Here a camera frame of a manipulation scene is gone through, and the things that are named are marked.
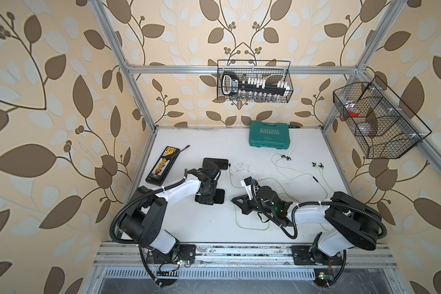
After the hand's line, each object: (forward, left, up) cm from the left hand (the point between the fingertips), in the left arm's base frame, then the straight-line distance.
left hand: (216, 189), depth 89 cm
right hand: (-7, -8, +2) cm, 11 cm away
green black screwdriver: (+47, -51, -2) cm, 69 cm away
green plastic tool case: (+37, -35, +1) cm, 51 cm away
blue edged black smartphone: (+20, -3, -6) cm, 21 cm away
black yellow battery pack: (+11, +30, -1) cm, 32 cm away
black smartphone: (-6, -2, +5) cm, 8 cm away
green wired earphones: (+23, -39, -3) cm, 46 cm away
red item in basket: (+23, -62, +30) cm, 73 cm away
